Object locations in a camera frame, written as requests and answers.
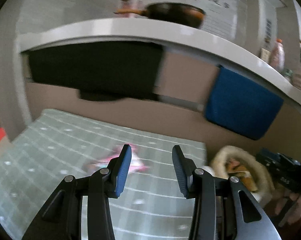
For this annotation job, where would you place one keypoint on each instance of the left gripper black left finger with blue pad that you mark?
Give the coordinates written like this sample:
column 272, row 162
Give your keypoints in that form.
column 60, row 216

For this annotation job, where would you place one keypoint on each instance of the grey kitchen counter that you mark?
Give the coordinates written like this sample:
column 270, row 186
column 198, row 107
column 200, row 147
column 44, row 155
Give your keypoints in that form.
column 166, row 33

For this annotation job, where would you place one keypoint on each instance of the dark frying pan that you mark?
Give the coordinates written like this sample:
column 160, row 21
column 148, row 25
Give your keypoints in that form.
column 178, row 13

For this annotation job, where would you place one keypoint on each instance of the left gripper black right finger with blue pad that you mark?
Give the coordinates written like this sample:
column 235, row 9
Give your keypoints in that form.
column 241, row 215

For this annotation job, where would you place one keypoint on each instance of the green grid pattern tablecloth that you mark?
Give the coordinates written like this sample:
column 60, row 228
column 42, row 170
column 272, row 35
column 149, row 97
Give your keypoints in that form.
column 58, row 144

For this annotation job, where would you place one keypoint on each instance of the person hand holding device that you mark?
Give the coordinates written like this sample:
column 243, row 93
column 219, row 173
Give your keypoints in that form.
column 287, row 208

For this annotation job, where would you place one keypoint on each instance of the pink cartoon snack package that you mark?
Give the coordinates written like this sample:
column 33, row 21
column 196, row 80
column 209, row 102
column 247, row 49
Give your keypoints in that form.
column 136, row 165

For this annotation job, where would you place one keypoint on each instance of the cream trash bag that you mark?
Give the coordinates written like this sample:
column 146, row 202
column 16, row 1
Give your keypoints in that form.
column 233, row 161

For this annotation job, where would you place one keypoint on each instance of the black handheld device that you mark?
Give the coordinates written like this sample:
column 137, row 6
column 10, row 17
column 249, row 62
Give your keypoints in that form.
column 285, row 172

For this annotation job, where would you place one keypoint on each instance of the blue hanging towel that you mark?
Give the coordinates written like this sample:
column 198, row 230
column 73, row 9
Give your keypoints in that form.
column 242, row 106

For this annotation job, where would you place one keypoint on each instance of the pink bottle on counter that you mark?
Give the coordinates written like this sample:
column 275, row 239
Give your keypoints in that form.
column 277, row 56

